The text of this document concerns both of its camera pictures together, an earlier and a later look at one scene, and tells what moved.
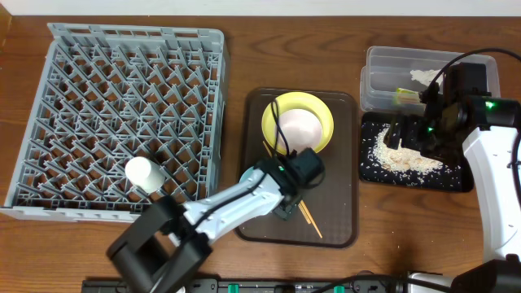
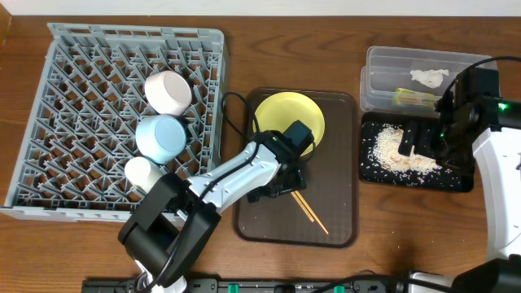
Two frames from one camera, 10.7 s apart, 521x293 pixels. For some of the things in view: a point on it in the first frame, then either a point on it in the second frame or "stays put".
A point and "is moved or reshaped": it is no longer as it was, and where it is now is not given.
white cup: x=145 y=174 stays put
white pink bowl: x=303 y=129 to x=168 y=93
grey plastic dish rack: x=108 y=94 stays put
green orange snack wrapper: x=404 y=96 stays put
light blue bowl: x=246 y=173 is moved or reshaped
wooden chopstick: x=303 y=203 is moved or reshaped
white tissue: x=426 y=76 stays put
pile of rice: x=401 y=159 stays put
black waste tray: x=406 y=167 stays put
